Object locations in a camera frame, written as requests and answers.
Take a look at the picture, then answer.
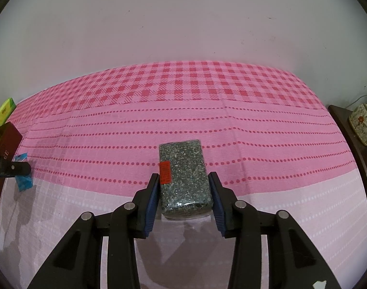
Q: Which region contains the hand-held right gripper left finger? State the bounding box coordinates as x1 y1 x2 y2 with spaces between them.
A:
27 173 160 289

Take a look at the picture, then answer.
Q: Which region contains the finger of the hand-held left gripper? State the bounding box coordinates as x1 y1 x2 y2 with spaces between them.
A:
0 161 32 177

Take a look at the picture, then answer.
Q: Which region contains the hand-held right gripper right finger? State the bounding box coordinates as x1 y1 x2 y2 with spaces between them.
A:
208 171 342 289

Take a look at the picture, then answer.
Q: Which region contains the blue candy packet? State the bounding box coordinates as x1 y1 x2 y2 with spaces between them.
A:
15 153 33 191

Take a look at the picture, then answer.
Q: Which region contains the red tin box gold inside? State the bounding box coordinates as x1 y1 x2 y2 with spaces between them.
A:
0 122 23 229

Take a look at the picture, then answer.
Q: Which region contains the grey speckled snack block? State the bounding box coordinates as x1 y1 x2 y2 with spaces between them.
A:
158 139 215 221

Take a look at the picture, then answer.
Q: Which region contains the green tissue pack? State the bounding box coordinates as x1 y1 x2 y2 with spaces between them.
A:
0 98 16 126

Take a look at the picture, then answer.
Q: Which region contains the pink checkered tablecloth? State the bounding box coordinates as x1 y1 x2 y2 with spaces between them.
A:
0 61 367 289

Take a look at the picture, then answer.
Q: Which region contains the dark wooden side table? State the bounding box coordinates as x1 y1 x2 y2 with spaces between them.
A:
327 105 367 184

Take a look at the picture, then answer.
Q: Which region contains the floral patterned box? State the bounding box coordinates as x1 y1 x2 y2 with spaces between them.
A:
348 102 367 146

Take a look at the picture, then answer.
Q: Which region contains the white cable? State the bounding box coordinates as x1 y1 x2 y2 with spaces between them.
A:
346 92 367 109

